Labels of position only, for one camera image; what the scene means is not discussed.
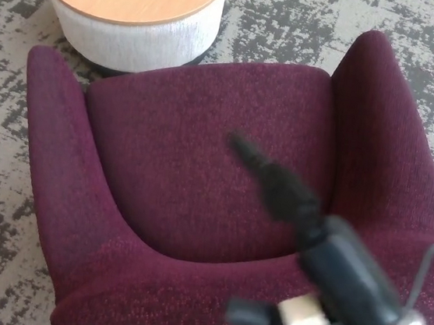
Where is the purple upholstered swivel armchair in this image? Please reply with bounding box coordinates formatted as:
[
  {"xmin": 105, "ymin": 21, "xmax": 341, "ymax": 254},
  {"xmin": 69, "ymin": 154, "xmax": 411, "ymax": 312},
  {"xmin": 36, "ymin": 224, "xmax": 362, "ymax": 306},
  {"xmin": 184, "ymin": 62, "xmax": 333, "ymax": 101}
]
[{"xmin": 0, "ymin": 0, "xmax": 434, "ymax": 325}]

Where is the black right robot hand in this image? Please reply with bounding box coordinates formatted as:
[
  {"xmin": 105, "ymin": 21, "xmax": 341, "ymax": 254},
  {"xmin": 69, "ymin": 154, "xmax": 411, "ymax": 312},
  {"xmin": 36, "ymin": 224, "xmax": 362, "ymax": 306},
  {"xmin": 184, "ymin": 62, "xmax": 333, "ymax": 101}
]
[{"xmin": 206, "ymin": 129, "xmax": 420, "ymax": 325}]

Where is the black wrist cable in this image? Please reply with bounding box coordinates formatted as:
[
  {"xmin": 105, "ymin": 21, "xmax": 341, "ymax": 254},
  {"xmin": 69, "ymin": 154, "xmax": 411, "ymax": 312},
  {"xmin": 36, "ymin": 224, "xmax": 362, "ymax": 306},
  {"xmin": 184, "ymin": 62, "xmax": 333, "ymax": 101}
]
[{"xmin": 405, "ymin": 240, "xmax": 434, "ymax": 316}]

